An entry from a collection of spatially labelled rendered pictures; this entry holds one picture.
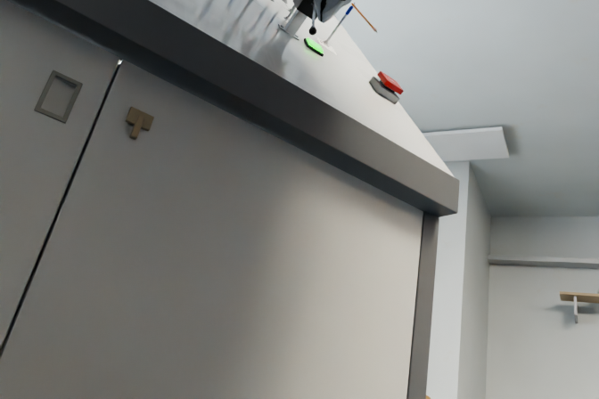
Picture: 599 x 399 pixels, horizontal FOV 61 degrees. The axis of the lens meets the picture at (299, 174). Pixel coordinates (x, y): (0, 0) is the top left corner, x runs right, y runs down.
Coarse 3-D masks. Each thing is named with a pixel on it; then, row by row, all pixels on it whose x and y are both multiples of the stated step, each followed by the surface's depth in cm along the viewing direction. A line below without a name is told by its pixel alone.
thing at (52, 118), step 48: (0, 0) 56; (0, 48) 54; (48, 48) 57; (96, 48) 61; (0, 96) 53; (48, 96) 57; (96, 96) 59; (0, 144) 52; (48, 144) 55; (0, 192) 51; (48, 192) 54; (0, 240) 50; (0, 288) 49; (0, 336) 48
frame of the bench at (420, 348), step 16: (432, 224) 88; (432, 240) 87; (432, 256) 86; (432, 272) 86; (416, 288) 83; (432, 288) 85; (416, 304) 82; (432, 304) 84; (416, 320) 81; (416, 336) 80; (416, 352) 79; (416, 368) 78; (416, 384) 77
